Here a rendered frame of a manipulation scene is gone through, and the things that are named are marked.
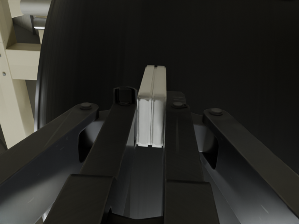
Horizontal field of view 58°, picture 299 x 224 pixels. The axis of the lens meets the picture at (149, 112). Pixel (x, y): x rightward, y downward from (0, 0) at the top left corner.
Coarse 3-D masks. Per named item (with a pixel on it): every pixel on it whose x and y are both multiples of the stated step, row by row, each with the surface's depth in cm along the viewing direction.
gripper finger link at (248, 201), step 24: (216, 120) 12; (240, 144) 10; (216, 168) 12; (240, 168) 9; (264, 168) 9; (288, 168) 9; (240, 192) 10; (264, 192) 8; (288, 192) 8; (240, 216) 10; (264, 216) 8; (288, 216) 7
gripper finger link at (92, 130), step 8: (104, 112) 14; (96, 120) 13; (104, 120) 13; (136, 120) 14; (88, 128) 13; (96, 128) 13; (136, 128) 14; (80, 136) 13; (88, 136) 13; (96, 136) 13; (136, 136) 14; (80, 144) 13; (88, 144) 13
